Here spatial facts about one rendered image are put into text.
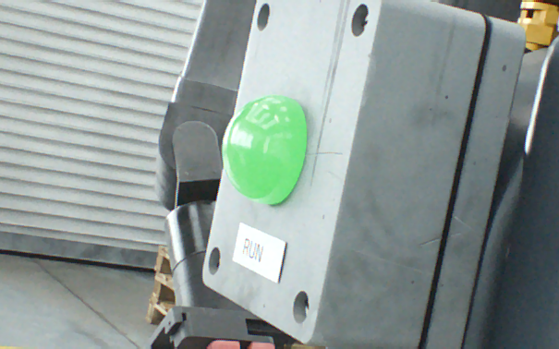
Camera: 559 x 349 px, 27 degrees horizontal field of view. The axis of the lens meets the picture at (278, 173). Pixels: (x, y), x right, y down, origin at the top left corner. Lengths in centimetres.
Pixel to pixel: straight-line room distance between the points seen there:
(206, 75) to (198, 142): 8
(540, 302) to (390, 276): 4
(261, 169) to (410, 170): 4
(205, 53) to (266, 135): 69
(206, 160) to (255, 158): 61
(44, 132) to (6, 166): 34
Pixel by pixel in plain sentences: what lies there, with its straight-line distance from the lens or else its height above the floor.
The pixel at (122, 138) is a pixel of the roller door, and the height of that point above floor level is 90.
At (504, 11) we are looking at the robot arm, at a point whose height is 138.
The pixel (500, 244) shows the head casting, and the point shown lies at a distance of 31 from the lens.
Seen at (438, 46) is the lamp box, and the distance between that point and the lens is 30.
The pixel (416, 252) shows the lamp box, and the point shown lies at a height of 127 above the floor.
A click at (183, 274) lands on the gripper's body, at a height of 116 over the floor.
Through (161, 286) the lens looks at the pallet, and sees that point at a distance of 654.
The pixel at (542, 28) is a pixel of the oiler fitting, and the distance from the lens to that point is 37.
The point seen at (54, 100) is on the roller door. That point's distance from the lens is 802.
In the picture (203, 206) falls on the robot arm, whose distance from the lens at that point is 91.
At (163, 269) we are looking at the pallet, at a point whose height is 31.
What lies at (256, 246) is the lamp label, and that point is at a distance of 32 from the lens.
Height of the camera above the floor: 130
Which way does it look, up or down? 3 degrees down
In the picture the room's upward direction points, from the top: 11 degrees clockwise
